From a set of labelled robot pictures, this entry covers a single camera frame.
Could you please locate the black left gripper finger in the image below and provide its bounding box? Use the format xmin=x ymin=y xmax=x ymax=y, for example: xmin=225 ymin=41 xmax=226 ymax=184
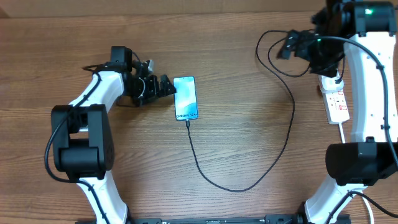
xmin=160 ymin=75 xmax=177 ymax=93
xmin=157 ymin=87 xmax=177 ymax=97

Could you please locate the blue Galaxy smartphone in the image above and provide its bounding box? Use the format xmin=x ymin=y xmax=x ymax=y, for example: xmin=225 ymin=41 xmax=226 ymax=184
xmin=174 ymin=76 xmax=198 ymax=121

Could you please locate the black USB charging cable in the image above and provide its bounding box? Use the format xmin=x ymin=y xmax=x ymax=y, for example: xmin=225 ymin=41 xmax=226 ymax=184
xmin=185 ymin=29 xmax=346 ymax=193

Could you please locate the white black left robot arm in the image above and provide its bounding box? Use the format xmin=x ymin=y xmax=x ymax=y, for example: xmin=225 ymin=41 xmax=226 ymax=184
xmin=44 ymin=46 xmax=177 ymax=223

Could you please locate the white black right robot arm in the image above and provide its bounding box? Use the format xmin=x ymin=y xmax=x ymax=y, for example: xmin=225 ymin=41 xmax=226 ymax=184
xmin=277 ymin=1 xmax=397 ymax=223

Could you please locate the white charger plug adapter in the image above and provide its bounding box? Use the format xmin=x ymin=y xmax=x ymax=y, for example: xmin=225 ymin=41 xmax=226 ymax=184
xmin=318 ymin=71 xmax=345 ymax=94

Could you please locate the white power strip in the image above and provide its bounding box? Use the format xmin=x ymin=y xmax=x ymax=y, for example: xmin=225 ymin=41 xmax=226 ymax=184
xmin=322 ymin=89 xmax=349 ymax=124

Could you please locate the white power strip cord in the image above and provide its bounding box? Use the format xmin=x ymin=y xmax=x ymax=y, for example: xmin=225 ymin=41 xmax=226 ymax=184
xmin=338 ymin=122 xmax=375 ymax=224

